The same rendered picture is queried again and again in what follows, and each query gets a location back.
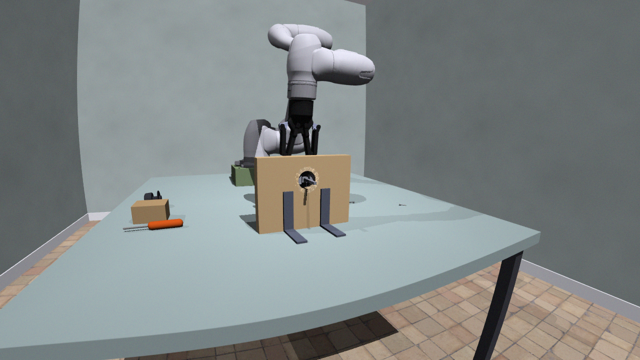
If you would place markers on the black door knob with metal spindle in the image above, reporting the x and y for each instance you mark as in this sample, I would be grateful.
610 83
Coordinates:
307 181

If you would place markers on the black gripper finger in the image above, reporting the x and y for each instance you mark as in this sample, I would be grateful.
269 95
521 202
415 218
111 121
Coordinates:
283 150
313 148

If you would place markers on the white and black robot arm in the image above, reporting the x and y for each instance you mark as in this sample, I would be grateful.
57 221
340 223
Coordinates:
309 60

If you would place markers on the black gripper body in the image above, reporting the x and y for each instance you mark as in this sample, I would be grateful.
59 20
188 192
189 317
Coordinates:
300 111

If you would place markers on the tan wooden door panel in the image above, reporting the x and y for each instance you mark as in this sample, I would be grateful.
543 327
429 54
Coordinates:
274 175

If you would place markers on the orange-handled screwdriver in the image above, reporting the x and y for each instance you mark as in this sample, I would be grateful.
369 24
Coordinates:
162 224

